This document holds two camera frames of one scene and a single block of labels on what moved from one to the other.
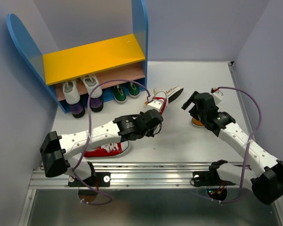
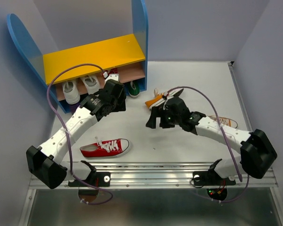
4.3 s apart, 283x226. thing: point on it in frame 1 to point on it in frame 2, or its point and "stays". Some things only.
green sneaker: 134,89 stays
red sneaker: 112,149 stays
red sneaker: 165,102 to 113,70
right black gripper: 192,111 to 159,111
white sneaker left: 71,91 stays
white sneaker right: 91,82 stays
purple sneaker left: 78,110 stays
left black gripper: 150,133 to 121,105
